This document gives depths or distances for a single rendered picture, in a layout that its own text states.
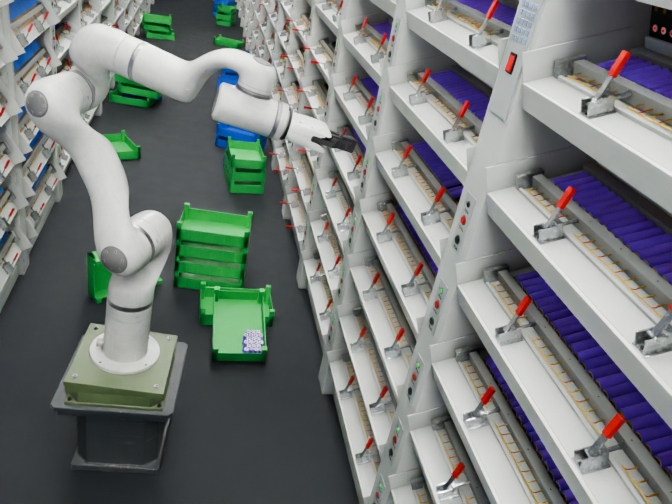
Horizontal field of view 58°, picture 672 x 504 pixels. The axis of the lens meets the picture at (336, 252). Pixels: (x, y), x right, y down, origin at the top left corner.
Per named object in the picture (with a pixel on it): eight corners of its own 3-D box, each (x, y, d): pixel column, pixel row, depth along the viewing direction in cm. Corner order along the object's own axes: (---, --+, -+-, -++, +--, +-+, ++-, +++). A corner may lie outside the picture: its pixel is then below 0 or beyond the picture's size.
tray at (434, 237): (443, 277, 129) (439, 239, 124) (376, 166, 180) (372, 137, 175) (532, 254, 130) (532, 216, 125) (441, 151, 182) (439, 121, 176)
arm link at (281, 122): (264, 129, 142) (276, 133, 143) (267, 142, 134) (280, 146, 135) (276, 95, 138) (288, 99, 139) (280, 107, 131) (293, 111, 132)
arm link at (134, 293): (97, 302, 160) (103, 223, 149) (134, 271, 176) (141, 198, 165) (139, 317, 159) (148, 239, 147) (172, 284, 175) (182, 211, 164)
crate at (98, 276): (87, 294, 251) (97, 304, 247) (86, 252, 241) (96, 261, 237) (152, 275, 271) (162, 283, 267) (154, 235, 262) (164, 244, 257)
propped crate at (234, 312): (264, 361, 234) (267, 350, 228) (211, 360, 229) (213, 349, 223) (262, 300, 254) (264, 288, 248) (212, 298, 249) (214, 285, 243)
